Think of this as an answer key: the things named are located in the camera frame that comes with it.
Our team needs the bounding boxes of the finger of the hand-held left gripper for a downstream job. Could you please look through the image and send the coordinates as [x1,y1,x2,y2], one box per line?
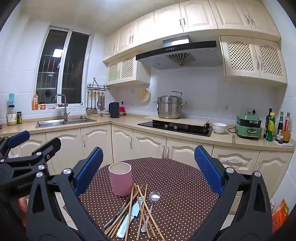
[0,137,62,179]
[0,130,31,163]

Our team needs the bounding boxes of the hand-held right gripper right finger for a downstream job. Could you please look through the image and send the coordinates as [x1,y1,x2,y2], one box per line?
[188,145,273,241]

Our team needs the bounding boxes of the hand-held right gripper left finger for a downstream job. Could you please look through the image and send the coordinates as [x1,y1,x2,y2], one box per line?
[26,147,109,241]

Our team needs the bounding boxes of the pink cup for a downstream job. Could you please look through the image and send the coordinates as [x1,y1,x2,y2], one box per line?
[108,162,133,197]

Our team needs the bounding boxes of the bundle of wooden chopsticks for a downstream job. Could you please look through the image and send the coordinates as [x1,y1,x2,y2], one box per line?
[104,183,165,241]

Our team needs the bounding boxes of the dark handled fork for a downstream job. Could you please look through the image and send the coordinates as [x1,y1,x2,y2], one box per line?
[103,196,139,229]

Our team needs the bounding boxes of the light blue knife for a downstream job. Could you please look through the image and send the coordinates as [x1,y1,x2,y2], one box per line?
[116,197,144,239]

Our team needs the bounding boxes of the steel spoon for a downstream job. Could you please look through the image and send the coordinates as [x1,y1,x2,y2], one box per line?
[141,191,161,233]

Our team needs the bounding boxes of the person's left hand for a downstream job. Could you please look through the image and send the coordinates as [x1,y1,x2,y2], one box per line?
[18,197,28,227]

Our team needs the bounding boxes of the clear jar white lid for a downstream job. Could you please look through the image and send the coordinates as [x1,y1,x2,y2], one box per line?
[7,105,18,126]

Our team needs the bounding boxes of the steel double sink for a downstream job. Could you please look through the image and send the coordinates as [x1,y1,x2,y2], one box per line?
[35,116,97,128]

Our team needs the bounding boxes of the brown polka dot tablecloth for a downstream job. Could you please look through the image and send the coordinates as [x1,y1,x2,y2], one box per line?
[62,157,243,241]

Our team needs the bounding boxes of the steel faucet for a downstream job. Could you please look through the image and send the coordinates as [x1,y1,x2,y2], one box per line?
[55,94,70,121]

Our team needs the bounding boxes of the white bowl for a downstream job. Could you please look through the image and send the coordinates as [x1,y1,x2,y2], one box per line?
[211,123,228,134]

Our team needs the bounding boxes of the green electric cooker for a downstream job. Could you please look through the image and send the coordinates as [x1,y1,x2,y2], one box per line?
[235,111,263,140]

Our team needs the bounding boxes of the cream base cabinet row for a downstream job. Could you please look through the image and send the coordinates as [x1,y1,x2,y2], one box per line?
[0,123,294,200]

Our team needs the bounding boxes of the beige kitchen countertop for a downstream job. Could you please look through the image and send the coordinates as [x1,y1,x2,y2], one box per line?
[0,114,296,152]

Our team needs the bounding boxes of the black electric kettle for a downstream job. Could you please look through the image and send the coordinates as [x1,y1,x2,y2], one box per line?
[109,101,120,118]

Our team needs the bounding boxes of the steel steamer pot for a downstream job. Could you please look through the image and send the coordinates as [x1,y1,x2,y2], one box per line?
[153,91,187,119]

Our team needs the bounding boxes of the green bottle yellow cap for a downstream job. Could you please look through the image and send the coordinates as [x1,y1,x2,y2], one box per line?
[266,112,276,142]

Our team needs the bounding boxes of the dark olive oil bottle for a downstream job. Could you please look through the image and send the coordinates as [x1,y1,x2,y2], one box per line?
[264,108,273,138]

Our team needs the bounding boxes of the white framed window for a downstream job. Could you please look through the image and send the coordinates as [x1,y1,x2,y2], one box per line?
[32,25,91,110]

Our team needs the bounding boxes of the dark sauce bottle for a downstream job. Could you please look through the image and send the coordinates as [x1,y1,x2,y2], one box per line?
[276,111,284,142]

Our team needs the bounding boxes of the orange snack bag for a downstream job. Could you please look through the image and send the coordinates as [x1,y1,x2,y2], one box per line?
[272,199,289,234]

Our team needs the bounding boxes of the amber bottle red label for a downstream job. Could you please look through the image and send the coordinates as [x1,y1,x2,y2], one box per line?
[282,112,291,143]

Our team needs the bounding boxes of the round bamboo trivet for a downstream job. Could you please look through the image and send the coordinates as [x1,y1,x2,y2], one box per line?
[137,88,151,102]

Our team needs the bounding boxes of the black range hood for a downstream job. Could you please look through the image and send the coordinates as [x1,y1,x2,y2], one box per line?
[136,35,223,70]

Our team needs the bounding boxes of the wall utensil rail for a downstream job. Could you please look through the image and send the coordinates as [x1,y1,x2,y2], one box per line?
[87,77,111,92]

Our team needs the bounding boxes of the cream lattice door wall cabinet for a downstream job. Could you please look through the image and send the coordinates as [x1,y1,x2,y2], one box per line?
[106,55,151,87]
[219,35,288,84]

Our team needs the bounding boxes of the cream upper wall cabinet row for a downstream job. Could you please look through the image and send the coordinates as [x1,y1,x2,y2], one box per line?
[102,0,281,62]

